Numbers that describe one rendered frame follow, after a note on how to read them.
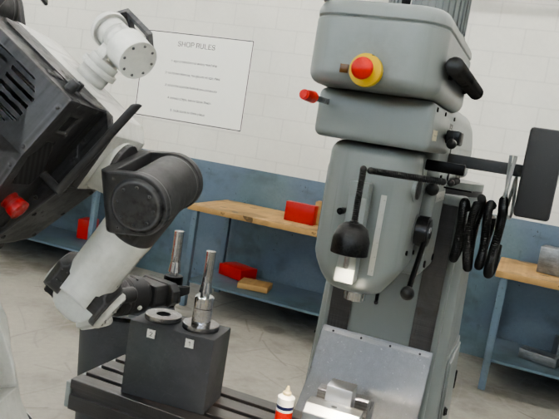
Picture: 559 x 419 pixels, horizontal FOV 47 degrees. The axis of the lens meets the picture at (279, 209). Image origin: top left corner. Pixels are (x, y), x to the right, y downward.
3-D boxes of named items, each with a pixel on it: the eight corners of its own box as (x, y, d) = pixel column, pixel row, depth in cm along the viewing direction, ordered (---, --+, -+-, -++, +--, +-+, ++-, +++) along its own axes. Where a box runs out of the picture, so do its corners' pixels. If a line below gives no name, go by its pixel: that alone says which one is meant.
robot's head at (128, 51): (101, 76, 101) (139, 34, 100) (73, 44, 106) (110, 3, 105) (128, 96, 106) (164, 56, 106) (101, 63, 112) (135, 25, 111)
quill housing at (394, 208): (393, 305, 134) (422, 151, 130) (300, 282, 141) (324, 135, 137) (410, 288, 152) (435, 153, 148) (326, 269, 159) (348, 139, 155)
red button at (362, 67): (369, 80, 115) (373, 56, 114) (348, 76, 116) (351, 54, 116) (373, 81, 118) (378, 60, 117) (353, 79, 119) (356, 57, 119)
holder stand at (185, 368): (202, 416, 154) (215, 335, 151) (120, 392, 159) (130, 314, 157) (220, 397, 165) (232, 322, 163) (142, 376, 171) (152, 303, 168)
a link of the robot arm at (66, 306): (91, 330, 131) (75, 337, 112) (53, 297, 131) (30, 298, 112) (128, 290, 133) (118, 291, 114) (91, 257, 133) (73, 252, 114)
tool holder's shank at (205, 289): (195, 295, 157) (202, 250, 155) (201, 293, 160) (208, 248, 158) (207, 298, 156) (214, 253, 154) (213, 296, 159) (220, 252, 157)
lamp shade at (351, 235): (333, 254, 120) (338, 221, 120) (328, 247, 127) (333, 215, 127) (370, 259, 121) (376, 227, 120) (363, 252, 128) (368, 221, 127)
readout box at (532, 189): (553, 223, 149) (573, 132, 146) (512, 215, 152) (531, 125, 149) (551, 217, 167) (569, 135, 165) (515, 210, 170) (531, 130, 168)
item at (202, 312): (187, 322, 157) (190, 299, 157) (196, 318, 162) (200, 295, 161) (205, 327, 156) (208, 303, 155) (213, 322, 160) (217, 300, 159)
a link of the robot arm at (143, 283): (183, 278, 153) (144, 283, 144) (178, 317, 154) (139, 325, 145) (147, 264, 161) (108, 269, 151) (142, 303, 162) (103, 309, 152)
